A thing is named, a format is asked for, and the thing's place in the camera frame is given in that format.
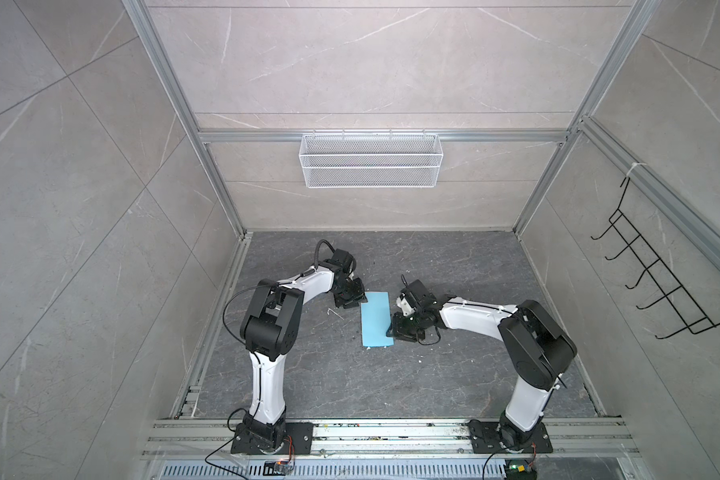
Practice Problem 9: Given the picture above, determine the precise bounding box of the light blue paper sheet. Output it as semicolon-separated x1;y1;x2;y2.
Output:
361;292;394;348

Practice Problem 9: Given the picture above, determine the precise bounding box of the left black cable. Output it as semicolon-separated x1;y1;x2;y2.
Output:
222;238;337;346

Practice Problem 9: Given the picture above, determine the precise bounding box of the aluminium mounting rail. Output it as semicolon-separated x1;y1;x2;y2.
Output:
138;418;639;460

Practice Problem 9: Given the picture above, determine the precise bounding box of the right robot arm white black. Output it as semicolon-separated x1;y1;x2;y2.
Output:
387;296;577;451

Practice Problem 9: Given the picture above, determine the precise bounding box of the white wire mesh basket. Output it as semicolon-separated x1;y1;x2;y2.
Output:
299;133;444;189

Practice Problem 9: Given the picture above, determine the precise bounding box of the black wire hook rack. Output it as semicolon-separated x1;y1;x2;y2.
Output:
590;178;720;340

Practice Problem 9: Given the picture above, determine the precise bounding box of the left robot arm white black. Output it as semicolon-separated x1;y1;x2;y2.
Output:
240;262;366;435

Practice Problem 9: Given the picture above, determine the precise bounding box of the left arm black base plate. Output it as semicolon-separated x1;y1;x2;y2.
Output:
230;421;315;455

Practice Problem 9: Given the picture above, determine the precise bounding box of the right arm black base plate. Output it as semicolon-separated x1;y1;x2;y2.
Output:
466;417;553;454

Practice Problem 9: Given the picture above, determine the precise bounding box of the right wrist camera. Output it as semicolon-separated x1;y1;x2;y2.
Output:
396;280;437;317

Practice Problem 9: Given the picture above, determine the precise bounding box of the white cable tie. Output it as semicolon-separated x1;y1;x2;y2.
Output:
625;162;647;178

